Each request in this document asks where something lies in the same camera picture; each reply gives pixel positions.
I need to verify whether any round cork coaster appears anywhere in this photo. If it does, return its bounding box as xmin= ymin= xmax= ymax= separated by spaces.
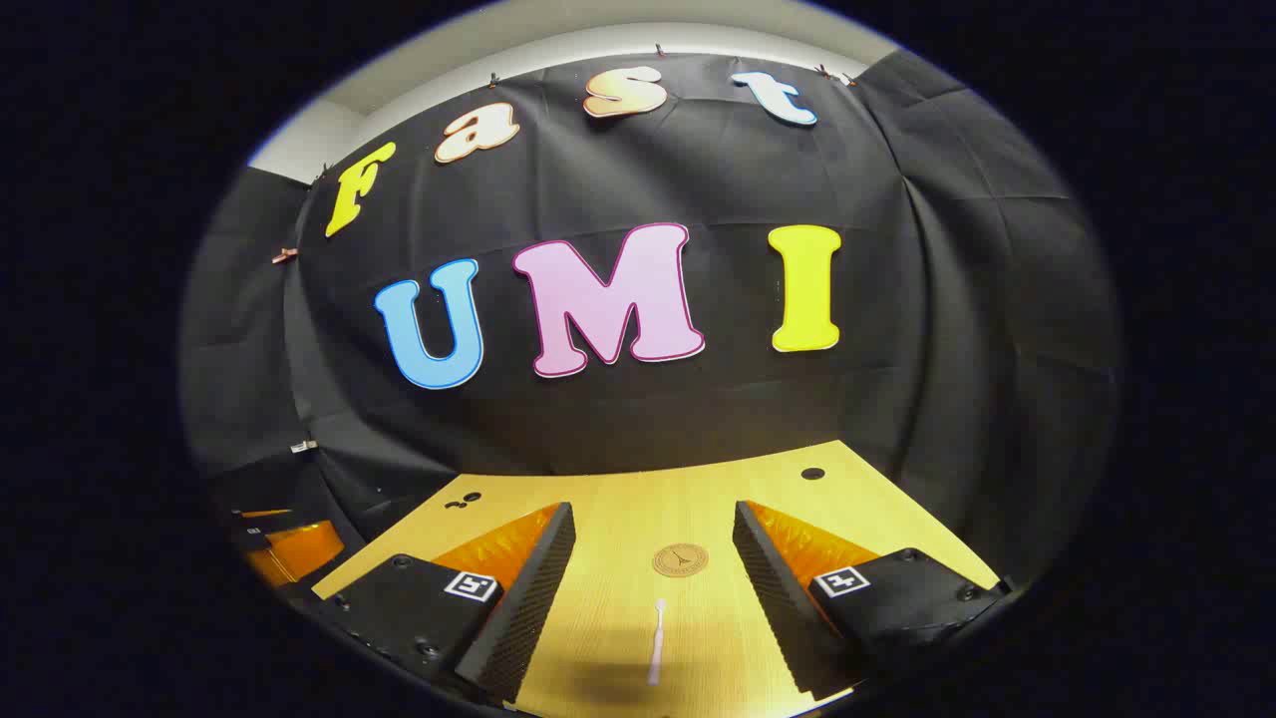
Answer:
xmin=653 ymin=543 xmax=710 ymax=577

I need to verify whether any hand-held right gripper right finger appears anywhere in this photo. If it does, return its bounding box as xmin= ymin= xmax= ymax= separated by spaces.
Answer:
xmin=733 ymin=501 xmax=1008 ymax=702

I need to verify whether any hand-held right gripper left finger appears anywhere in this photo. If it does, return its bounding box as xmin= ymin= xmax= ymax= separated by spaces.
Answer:
xmin=314 ymin=502 xmax=577 ymax=704

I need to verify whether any black backdrop cloth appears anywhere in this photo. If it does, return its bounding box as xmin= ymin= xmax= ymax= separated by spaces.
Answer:
xmin=179 ymin=50 xmax=1122 ymax=589

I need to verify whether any wooden desktop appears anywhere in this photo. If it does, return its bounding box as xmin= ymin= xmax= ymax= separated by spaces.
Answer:
xmin=311 ymin=440 xmax=1001 ymax=718

